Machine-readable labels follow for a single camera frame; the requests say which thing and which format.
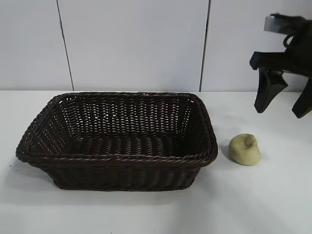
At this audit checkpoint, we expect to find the pale yellow egg yolk pastry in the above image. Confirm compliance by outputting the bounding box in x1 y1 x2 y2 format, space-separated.
228 133 262 167

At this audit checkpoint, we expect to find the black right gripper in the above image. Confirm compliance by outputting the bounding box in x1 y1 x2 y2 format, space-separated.
250 13 312 119

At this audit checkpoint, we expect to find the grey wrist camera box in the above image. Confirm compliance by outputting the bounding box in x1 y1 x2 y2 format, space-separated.
264 14 281 32

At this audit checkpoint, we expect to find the dark brown wicker basket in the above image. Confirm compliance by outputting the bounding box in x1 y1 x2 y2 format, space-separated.
15 91 218 193

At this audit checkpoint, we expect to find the black looped cable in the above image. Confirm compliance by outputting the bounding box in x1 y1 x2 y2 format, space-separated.
283 33 297 49

